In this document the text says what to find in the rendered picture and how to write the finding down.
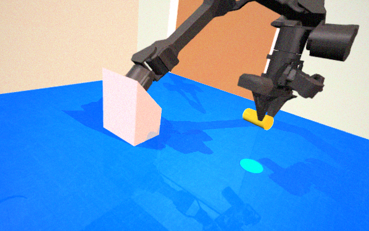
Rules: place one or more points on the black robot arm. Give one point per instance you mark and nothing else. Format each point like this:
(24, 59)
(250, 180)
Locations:
(300, 22)

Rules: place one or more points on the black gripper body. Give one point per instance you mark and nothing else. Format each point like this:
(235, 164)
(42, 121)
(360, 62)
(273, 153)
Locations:
(267, 83)

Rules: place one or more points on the cyan circle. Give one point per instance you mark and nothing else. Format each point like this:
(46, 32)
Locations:
(251, 166)

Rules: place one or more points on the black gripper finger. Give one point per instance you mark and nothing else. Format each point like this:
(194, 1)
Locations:
(262, 103)
(277, 103)

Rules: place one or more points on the yellow cylinder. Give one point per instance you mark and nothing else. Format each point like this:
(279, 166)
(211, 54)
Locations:
(251, 116)

